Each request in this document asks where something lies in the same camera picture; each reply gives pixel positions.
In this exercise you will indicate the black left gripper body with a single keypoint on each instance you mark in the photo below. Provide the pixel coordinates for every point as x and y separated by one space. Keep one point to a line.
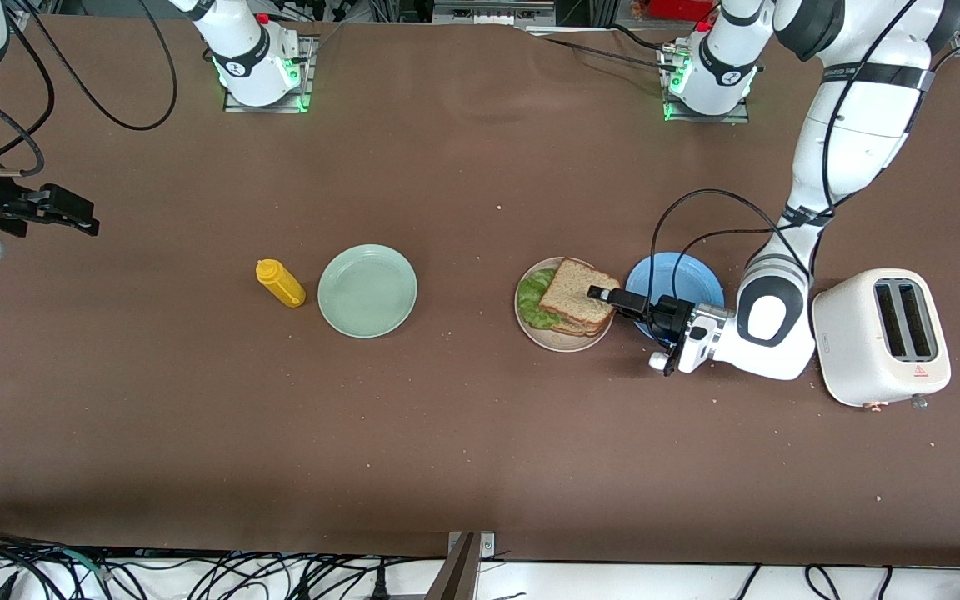
667 317

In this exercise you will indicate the brown bread slice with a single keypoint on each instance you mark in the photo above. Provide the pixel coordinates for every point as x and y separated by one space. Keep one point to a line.
572 296
580 330

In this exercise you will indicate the green lettuce leaf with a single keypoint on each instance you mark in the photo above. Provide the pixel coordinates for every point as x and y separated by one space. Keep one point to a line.
530 300

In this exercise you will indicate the yellow mustard squeeze bottle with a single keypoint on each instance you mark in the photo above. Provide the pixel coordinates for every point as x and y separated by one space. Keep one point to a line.
284 287

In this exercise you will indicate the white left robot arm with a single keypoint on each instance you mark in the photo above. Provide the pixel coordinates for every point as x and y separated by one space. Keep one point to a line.
855 108

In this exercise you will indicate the blue plate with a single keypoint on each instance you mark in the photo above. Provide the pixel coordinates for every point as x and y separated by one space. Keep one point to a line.
680 271

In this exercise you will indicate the beige plate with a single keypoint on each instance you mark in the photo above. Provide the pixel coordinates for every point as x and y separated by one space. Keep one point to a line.
567 344

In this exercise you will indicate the mint green plate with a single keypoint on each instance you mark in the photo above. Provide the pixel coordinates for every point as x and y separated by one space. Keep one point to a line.
367 292

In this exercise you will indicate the white toaster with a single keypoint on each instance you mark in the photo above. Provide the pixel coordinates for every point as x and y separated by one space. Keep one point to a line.
872 342

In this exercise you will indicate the red box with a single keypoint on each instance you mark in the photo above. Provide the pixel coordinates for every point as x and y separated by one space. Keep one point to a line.
680 8

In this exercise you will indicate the grey metal box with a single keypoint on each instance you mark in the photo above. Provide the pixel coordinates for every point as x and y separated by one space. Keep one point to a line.
492 10

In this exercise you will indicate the grey metal strut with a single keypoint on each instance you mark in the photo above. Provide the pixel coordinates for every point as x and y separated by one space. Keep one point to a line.
457 575

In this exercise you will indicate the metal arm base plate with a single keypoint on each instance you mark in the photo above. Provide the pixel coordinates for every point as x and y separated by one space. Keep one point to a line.
267 107
705 118

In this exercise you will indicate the small metal table bracket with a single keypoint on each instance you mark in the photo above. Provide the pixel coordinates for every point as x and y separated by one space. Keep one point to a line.
487 543

